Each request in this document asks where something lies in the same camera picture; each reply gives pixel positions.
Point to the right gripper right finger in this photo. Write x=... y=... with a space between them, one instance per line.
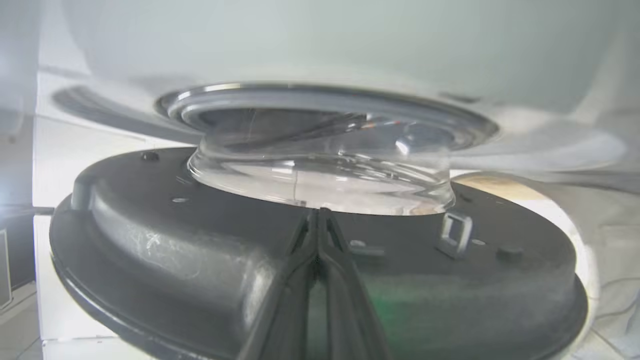
x=350 y=320

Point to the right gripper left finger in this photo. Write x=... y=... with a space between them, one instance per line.
x=285 y=310

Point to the round washing machine door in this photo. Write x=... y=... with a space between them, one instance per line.
x=175 y=250

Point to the white front-load washing machine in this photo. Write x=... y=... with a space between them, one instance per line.
x=300 y=40

